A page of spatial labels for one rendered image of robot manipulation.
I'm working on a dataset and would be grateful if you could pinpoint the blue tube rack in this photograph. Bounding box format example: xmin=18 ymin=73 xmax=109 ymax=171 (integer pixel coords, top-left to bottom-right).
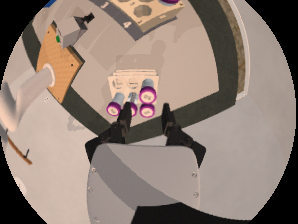
xmin=43 ymin=0 xmax=56 ymax=8

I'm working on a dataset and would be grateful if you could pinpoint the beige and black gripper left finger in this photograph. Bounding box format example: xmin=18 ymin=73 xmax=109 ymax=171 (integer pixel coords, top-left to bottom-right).
xmin=85 ymin=101 xmax=132 ymax=164

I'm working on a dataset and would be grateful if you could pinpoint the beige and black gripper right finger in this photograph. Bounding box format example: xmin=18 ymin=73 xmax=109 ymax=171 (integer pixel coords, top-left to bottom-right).
xmin=161 ymin=103 xmax=206 ymax=169

